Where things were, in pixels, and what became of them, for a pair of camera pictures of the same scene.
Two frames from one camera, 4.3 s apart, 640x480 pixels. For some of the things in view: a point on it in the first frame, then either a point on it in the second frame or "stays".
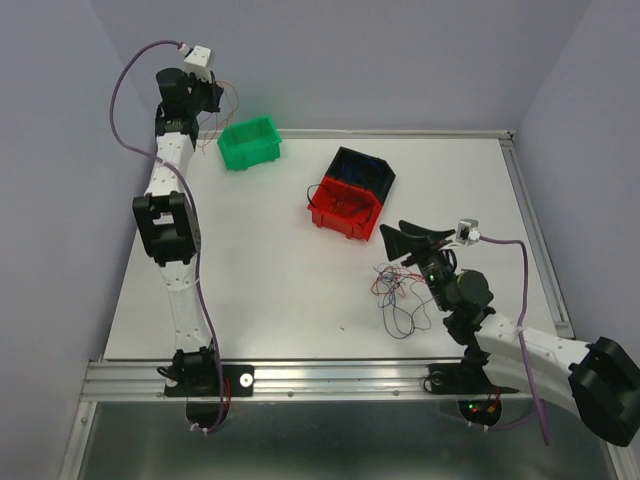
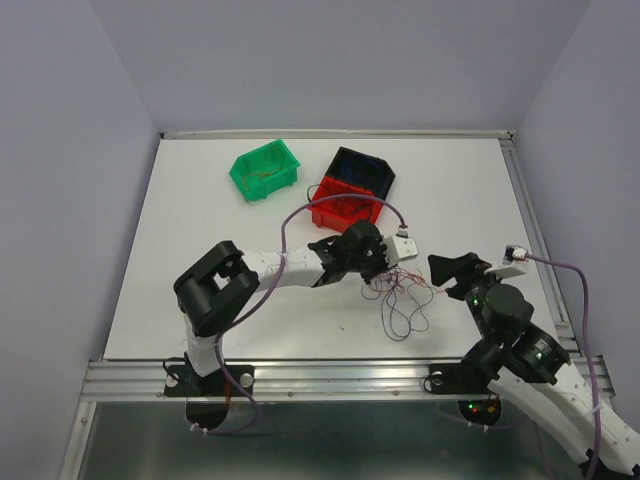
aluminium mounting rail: [347, 379] stays
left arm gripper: [214, 91] → [382, 266]
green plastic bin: [249, 143] → [264, 171]
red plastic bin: [345, 209] stays
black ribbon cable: [309, 200] stays
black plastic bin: [364, 170] stays
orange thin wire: [221, 81] → [245, 190]
